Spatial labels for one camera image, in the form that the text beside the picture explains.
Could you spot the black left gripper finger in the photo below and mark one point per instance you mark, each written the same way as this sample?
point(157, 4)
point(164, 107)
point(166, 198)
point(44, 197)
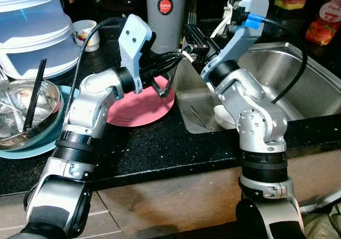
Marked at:
point(166, 84)
point(169, 60)

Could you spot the brown cabinet front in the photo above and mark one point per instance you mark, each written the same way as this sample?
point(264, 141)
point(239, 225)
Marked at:
point(176, 201)

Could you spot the olive green fabric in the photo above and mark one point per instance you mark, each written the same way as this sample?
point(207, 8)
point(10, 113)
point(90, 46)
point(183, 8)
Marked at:
point(322, 223)

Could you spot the steel bowl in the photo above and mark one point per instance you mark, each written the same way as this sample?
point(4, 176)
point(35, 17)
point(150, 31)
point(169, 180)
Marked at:
point(13, 111)

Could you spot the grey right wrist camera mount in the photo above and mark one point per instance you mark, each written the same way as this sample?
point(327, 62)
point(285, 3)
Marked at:
point(242, 41)

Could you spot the black chopstick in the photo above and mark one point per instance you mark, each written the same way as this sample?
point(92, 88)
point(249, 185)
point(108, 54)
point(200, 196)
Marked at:
point(34, 95)

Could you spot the dark jar with fruit label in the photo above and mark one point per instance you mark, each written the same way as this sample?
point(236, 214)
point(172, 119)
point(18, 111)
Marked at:
point(290, 9)

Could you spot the white bowl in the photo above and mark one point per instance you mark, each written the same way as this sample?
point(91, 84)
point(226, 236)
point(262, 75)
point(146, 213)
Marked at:
point(224, 119)

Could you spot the teal plate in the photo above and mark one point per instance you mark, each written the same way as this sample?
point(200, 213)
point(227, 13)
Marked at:
point(32, 151)

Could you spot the red round plate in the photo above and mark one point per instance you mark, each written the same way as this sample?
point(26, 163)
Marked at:
point(144, 108)

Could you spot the translucent white plastic container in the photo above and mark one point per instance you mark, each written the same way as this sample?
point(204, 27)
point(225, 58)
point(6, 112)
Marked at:
point(32, 31)

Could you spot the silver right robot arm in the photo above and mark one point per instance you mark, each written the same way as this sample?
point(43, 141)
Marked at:
point(256, 116)

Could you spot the red strawberry print pack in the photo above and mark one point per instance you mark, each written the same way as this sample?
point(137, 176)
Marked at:
point(325, 20)

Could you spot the stainless steel sink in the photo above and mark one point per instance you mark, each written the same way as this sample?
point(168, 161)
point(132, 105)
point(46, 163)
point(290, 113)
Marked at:
point(319, 79)

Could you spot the white printed mug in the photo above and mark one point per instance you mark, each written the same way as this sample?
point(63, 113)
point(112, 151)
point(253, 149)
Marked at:
point(85, 35)

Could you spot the grey thermos with red label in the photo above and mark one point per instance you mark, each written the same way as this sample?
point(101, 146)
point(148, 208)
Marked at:
point(165, 31)

